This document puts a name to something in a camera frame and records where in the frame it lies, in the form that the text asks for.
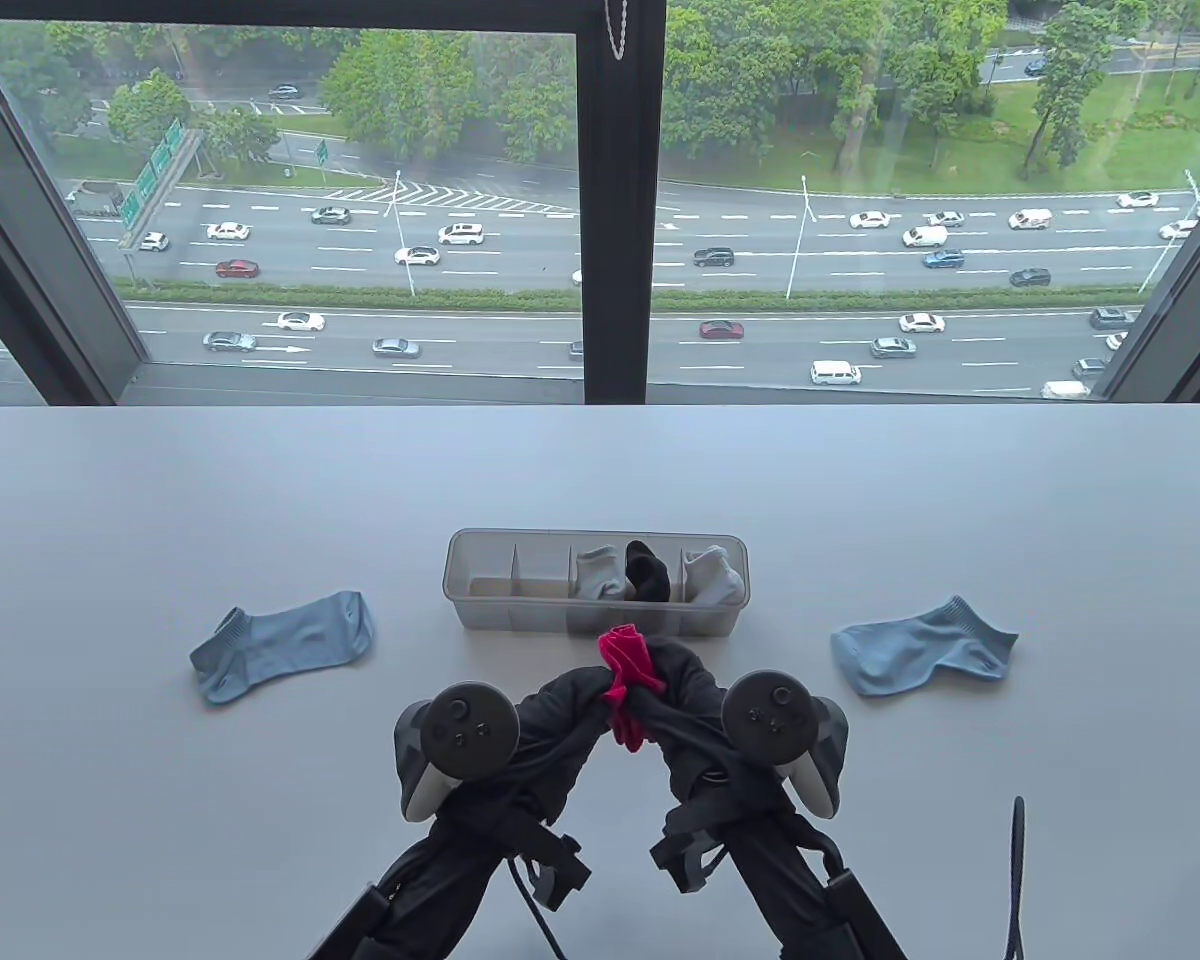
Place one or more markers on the green road sign gantry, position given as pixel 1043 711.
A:
pixel 145 185

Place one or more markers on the person's left forearm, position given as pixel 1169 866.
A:
pixel 440 890

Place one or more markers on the person's right forearm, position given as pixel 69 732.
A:
pixel 780 890

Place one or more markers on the light blue sock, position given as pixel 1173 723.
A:
pixel 920 650
pixel 280 640

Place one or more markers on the clear plastic divided organizer box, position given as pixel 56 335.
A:
pixel 510 615

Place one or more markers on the person's right hand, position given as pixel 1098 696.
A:
pixel 690 720

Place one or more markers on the person's left hand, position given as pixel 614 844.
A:
pixel 550 720

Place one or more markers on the black box with white label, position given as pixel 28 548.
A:
pixel 350 925
pixel 865 915

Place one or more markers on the black sock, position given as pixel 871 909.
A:
pixel 655 588
pixel 642 558

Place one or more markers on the white sock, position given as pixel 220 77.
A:
pixel 728 590
pixel 700 560

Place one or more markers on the grey handheld controller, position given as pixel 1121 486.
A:
pixel 470 730
pixel 770 715

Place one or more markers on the dark window frame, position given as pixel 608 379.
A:
pixel 615 250

